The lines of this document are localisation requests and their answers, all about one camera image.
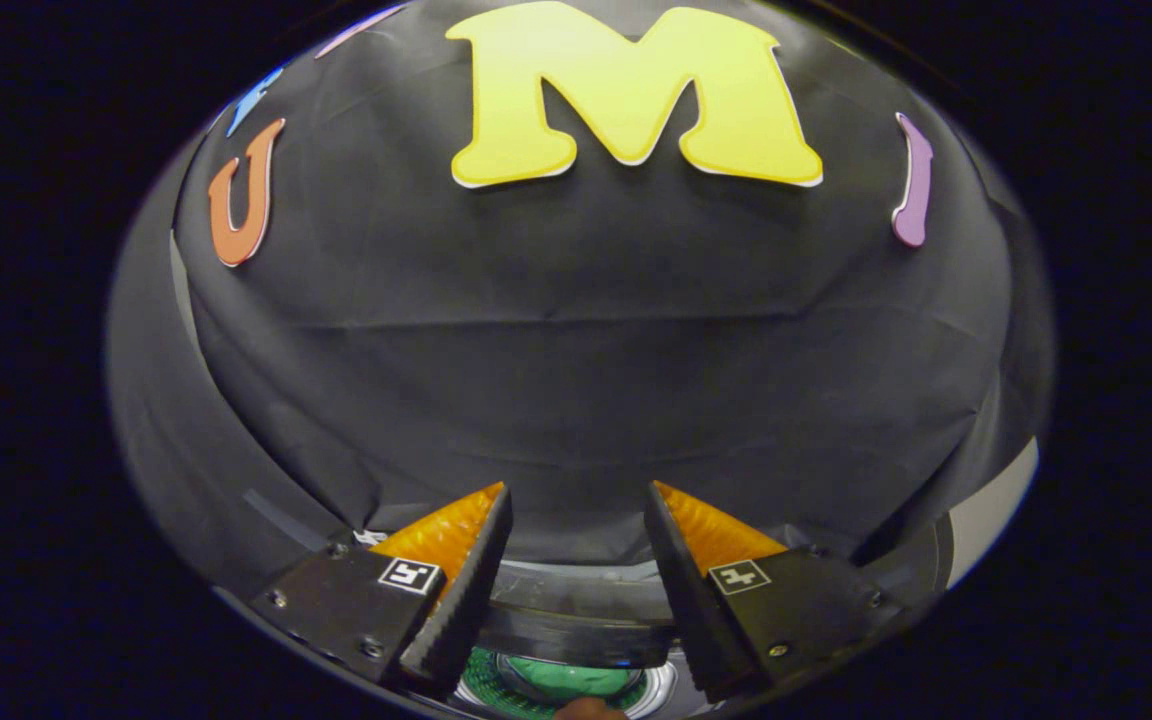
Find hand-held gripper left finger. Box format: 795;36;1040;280
251;482;515;699

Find green polo shirt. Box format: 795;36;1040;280
504;655;639;703

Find dark washing machine lid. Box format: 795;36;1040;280
481;560;679;669

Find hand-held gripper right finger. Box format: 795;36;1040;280
644;480;905;704

